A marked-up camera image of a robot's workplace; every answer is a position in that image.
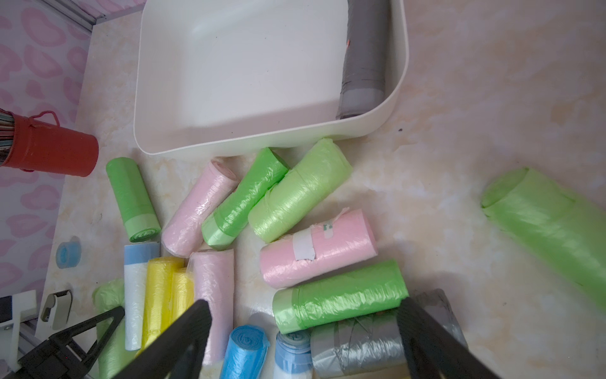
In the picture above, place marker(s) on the dark green roll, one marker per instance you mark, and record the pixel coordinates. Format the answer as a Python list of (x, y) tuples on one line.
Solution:
[(135, 206)]

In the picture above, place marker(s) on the pink roll with label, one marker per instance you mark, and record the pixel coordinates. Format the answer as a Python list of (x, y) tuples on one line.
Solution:
[(319, 249)]

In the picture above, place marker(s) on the blue tape roll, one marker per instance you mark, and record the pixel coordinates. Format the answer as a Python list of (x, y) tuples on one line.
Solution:
[(68, 254)]

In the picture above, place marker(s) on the small white stapler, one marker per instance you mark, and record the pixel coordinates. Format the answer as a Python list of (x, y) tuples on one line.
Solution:
[(54, 314)]

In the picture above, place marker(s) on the white plastic storage box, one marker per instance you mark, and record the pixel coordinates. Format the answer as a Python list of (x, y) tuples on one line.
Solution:
[(226, 78)]

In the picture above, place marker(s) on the bundle of pens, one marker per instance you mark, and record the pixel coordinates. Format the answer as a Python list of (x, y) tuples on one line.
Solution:
[(7, 132)]

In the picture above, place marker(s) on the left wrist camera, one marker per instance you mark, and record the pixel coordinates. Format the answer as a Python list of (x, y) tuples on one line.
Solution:
[(15, 309)]

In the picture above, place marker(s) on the yellow roll left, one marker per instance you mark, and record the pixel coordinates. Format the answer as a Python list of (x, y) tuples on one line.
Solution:
[(157, 311)]

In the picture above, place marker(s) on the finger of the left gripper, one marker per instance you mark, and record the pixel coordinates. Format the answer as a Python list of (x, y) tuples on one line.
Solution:
[(60, 356)]

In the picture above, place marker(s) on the white roll blue cap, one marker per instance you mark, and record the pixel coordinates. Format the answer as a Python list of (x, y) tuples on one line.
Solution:
[(136, 258), (293, 358)]

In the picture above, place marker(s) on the grey roll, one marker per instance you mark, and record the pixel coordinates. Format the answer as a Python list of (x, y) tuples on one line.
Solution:
[(363, 74), (357, 345)]

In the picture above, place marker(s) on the yellow roll right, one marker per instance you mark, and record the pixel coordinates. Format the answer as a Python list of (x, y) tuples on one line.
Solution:
[(182, 293)]

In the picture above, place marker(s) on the red pen holder cup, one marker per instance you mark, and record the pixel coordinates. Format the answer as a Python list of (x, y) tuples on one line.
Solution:
[(41, 144)]

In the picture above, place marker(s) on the pink roll upper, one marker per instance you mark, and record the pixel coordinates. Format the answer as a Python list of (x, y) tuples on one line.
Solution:
[(182, 236)]

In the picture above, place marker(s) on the pink roll lower middle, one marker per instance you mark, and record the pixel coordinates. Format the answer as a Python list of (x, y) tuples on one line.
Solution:
[(214, 281)]

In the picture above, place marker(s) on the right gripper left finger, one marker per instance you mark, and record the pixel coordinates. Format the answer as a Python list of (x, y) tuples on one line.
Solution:
[(178, 352)]

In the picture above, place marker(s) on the yellow roll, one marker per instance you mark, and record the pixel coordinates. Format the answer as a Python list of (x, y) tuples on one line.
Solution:
[(157, 311), (182, 293)]

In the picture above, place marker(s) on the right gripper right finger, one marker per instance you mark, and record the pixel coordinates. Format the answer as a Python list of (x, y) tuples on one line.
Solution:
[(430, 351)]

